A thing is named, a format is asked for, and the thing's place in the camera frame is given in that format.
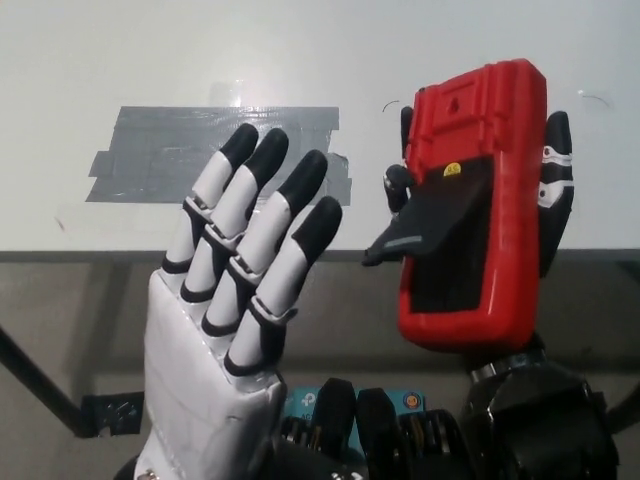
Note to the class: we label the red digital multimeter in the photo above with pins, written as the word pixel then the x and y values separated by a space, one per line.
pixel 475 125

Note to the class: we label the grey duct tape patch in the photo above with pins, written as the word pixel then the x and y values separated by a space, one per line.
pixel 150 145

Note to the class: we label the white and black left hand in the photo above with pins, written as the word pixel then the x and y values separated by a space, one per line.
pixel 200 360

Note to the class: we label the black diagonal table leg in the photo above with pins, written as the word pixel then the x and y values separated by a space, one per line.
pixel 40 385

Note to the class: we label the black right hand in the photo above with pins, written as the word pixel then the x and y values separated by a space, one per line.
pixel 555 200

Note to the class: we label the black and teal robot torso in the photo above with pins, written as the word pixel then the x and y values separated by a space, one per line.
pixel 370 425

